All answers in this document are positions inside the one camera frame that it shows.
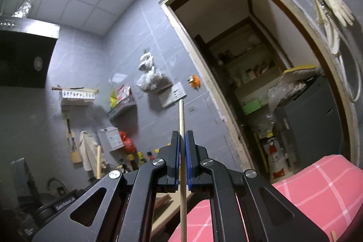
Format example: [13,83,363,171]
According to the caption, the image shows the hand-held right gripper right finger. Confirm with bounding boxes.
[184,130,331,242]

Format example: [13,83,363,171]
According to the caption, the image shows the white towel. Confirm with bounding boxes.
[79,131,107,171]

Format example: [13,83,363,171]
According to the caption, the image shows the metal faucet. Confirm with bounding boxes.
[47,178,67,194]

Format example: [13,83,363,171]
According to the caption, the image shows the hanging wooden cutting board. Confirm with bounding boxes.
[64,117,83,164]

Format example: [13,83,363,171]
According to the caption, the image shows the yellow white flat package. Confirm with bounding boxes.
[282,66,322,89]

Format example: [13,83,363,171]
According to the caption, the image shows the dark sauce bottle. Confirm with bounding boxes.
[127,154,137,173]

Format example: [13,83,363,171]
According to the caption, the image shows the black range hood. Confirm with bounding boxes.
[0,15,61,89]

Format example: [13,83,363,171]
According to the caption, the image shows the grey wall shelf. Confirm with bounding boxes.
[107,100,138,120]

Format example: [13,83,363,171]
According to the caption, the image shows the white wall box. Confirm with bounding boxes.
[99,127,122,151]

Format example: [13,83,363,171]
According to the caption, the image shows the red plastic bag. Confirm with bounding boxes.
[118,131,135,153]

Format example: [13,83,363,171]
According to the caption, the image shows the wooden door frame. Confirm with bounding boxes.
[160,0,361,183]

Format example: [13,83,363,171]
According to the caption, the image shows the silver exhaust duct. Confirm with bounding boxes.
[13,0,35,18]

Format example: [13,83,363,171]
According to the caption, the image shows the crumpled clear plastic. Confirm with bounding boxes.
[268,82,308,112]

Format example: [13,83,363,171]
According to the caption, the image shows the green box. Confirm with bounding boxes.
[241,99,263,115]

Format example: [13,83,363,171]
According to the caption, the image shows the dark grey cabinet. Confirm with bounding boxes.
[274,75,345,174]

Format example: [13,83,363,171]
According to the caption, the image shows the wooden storage shelf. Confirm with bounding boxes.
[208,32,287,106]

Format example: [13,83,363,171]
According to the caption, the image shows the wooden rolling pin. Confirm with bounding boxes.
[96,146,103,178]

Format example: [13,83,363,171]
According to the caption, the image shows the white wall rack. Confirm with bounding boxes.
[59,88,98,106]

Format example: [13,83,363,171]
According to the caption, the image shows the hanging clear plastic bags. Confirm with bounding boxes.
[135,51,173,93]

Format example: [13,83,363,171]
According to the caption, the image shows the white hose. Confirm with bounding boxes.
[323,12,363,103]

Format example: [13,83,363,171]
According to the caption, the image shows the thin wooden chopstick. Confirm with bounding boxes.
[179,100,188,242]

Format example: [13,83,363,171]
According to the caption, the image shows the pink checked cloth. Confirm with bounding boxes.
[167,155,363,242]

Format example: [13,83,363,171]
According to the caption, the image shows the red and white canister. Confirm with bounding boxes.
[268,138,290,178]

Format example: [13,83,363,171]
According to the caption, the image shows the red and white packet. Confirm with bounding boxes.
[116,85,134,103]

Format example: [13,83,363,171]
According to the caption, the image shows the white switch panel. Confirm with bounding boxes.
[159,82,188,109]

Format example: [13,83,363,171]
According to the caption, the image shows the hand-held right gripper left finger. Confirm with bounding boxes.
[31,130,182,242]

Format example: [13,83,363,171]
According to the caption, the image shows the white rubber gloves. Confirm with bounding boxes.
[312,0,355,27]

